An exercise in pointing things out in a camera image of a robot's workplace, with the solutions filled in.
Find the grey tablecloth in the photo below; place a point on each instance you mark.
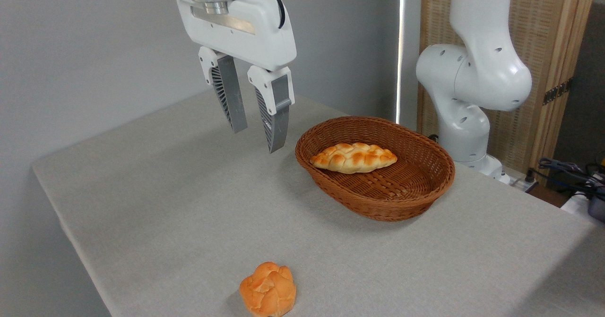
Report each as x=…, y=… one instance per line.
x=156, y=189

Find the long braided bread loaf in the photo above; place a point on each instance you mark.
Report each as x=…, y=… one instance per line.
x=354, y=158

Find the wooden woven folding screen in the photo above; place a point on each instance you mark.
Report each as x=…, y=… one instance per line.
x=543, y=33

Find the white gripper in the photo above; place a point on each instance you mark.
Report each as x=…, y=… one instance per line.
x=246, y=33

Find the dark metal screen hinge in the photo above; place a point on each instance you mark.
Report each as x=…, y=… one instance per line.
x=557, y=91

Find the white power strip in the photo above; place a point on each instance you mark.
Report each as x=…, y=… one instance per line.
x=520, y=184

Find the white vertical wall strip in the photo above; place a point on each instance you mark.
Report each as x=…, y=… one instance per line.
x=401, y=47

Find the round knotted bread roll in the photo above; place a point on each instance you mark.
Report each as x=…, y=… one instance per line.
x=268, y=289

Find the brown oval wicker basket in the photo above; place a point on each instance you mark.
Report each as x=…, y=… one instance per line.
x=392, y=194

